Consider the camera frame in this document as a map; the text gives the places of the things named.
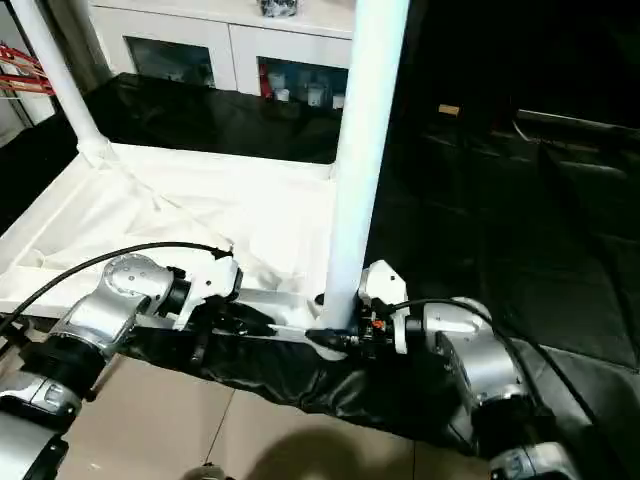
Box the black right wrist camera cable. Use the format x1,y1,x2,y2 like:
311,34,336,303
389,298,601,426

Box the white plastic table leg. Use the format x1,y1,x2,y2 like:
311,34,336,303
319,0,414,334
9,0,111,159

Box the white cabinet with glass doors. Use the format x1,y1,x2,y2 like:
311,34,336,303
89,0,356,109

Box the grey curtain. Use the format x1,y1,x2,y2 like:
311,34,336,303
44,0,114,94

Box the black plastic mat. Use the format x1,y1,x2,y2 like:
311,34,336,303
0,72,640,480

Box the black folding table frame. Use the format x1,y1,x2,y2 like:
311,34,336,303
0,319,31,351

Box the large black box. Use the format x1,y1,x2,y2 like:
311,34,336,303
399,0,521,134

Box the black tangled bundle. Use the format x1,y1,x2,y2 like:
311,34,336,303
257,0,301,19

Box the white plastic table top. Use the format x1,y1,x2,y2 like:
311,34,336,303
0,139,361,361

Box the small white box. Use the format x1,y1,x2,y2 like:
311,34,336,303
24,94,56,126

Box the red wire hangers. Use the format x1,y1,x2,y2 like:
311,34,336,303
0,42,56,96

